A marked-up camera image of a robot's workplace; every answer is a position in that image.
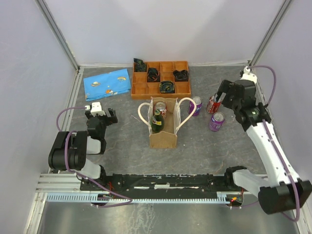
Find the red coke can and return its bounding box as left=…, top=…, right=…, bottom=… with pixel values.
left=206, top=95, right=221, bottom=114

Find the purple soda can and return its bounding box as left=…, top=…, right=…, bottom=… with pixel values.
left=209, top=112, right=225, bottom=132

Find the green glass bottle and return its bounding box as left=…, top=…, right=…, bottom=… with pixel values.
left=151, top=109, right=164, bottom=133

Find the red soda can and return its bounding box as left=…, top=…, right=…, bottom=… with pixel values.
left=155, top=101, right=167, bottom=119

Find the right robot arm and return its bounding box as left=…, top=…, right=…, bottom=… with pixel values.
left=216, top=79, right=312, bottom=215

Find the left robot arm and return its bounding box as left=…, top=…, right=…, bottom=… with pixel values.
left=48, top=102, right=118, bottom=190

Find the burlap canvas tote bag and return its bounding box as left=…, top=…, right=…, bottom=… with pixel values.
left=137, top=97, right=195, bottom=149

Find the blue space print cloth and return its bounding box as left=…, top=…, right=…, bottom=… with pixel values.
left=83, top=69, right=131, bottom=101

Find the dark rolled fabric right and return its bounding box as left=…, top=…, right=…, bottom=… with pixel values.
left=173, top=70, right=189, bottom=82

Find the dark rolled fabric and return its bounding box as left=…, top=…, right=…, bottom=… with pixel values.
left=147, top=67, right=160, bottom=82
left=159, top=80, right=175, bottom=94
left=134, top=58, right=147, bottom=72
left=173, top=70, right=189, bottom=82

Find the dark rolled fabric top left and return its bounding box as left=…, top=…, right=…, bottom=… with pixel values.
left=134, top=58, right=147, bottom=72

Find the dark rolled fabric middle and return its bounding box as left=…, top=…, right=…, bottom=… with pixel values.
left=147, top=67, right=160, bottom=82

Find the wooden compartment tray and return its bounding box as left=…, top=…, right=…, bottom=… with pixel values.
left=131, top=61, right=191, bottom=100

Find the dark rolled fabric bottom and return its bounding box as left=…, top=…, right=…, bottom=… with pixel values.
left=159, top=80, right=175, bottom=94

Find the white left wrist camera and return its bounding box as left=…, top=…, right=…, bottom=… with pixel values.
left=90, top=102, right=105, bottom=117

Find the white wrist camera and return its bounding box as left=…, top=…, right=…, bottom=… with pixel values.
left=90, top=102, right=105, bottom=117
left=240, top=66, right=257, bottom=84

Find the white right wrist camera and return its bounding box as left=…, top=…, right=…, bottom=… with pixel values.
left=240, top=66, right=257, bottom=84

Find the aluminium frame post right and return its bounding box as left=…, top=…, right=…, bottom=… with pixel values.
left=249, top=0, right=293, bottom=65

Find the aluminium frame post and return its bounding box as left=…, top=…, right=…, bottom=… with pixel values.
left=35, top=0, right=80, bottom=71
left=249, top=0, right=293, bottom=65

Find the aluminium frame rail front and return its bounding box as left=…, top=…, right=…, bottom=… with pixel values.
left=37, top=170, right=276, bottom=194

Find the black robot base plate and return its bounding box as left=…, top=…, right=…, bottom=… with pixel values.
left=79, top=173, right=254, bottom=199

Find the blue slotted cable duct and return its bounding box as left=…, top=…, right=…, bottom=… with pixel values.
left=45, top=191, right=234, bottom=203

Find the aluminium frame post left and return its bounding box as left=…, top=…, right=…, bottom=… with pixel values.
left=35, top=0, right=80, bottom=71

